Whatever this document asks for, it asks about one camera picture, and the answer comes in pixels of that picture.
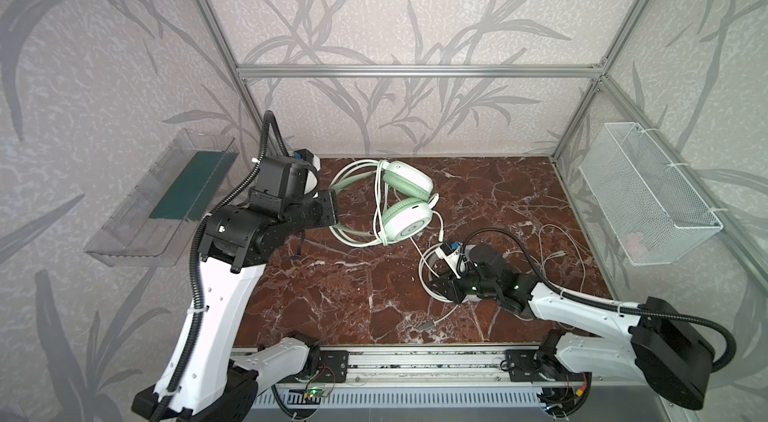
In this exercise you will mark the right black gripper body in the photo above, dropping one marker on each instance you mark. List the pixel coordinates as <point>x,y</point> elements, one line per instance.
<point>455,285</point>

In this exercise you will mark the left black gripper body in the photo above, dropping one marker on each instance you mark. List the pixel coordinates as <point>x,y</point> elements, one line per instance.
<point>327,208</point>

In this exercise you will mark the mint green headphones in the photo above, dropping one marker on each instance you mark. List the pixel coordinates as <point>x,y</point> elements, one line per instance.
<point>404,201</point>

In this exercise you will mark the white headphones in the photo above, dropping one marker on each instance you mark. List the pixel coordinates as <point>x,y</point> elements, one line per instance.
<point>439,281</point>

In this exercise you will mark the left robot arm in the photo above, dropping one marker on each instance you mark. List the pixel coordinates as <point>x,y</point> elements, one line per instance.
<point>229,252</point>

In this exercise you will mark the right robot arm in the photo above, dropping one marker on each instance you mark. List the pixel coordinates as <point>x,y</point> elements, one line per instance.
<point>675,354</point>

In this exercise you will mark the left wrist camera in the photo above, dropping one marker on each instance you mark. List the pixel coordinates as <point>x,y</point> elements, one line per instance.
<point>311,164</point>

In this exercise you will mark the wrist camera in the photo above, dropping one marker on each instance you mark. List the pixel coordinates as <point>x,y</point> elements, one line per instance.
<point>311,164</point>
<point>452,254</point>

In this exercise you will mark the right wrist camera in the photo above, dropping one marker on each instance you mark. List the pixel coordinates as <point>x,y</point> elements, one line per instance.
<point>452,254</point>

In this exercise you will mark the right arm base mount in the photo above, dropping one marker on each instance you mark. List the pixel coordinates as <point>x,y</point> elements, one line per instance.
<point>525,365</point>

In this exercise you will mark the aluminium frame crossbar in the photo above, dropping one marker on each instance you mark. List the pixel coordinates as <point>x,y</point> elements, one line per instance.
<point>253,71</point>

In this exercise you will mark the clear plastic wall bin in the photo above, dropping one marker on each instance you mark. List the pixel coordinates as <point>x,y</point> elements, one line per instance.
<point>157,220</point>

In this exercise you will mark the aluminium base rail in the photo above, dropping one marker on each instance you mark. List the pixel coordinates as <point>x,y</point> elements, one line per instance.
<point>430,365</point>

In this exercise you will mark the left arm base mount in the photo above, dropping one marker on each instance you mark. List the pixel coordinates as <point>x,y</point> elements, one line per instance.
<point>326,366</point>

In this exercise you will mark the white wire mesh basket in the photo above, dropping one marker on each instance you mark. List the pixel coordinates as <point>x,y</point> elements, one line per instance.
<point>653,209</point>

